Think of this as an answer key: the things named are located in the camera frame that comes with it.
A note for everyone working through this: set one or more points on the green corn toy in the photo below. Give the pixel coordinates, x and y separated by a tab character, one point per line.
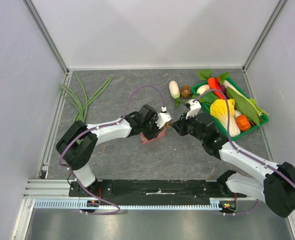
247	106

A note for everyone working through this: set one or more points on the pink express box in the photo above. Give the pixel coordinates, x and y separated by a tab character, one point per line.
144	140

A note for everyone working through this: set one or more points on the yellow cabbage toy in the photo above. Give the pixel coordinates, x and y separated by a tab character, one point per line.
219	110

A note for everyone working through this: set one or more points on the orange carrot toy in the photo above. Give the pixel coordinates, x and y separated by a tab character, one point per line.
214	85

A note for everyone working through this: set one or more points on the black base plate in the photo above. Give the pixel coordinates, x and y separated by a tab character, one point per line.
201	188

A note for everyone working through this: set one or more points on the white cable duct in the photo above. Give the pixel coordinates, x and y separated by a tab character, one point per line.
77	204

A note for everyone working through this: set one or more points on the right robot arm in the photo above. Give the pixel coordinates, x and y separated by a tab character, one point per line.
269	182

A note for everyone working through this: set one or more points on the white turnip toy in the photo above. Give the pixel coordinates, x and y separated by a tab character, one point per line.
203	89

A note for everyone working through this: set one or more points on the green leafy vegetable toy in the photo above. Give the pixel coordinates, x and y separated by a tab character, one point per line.
207	99

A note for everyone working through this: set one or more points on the white radish toy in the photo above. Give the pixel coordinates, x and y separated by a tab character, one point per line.
174	89

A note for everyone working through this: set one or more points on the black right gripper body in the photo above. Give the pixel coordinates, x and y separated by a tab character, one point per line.
185	125

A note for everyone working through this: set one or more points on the green long beans bundle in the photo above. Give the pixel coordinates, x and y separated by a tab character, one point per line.
79	96

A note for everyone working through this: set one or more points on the orange pumpkin toy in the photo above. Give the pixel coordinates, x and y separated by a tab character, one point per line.
243	123

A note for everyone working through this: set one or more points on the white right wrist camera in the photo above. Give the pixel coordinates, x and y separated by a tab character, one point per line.
194	107

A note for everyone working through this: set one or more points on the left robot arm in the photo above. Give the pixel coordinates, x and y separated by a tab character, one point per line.
78	143

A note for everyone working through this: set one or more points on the brown mushroom toy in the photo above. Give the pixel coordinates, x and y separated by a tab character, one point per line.
185	91

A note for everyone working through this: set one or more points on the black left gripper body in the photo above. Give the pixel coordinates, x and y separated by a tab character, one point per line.
150	129

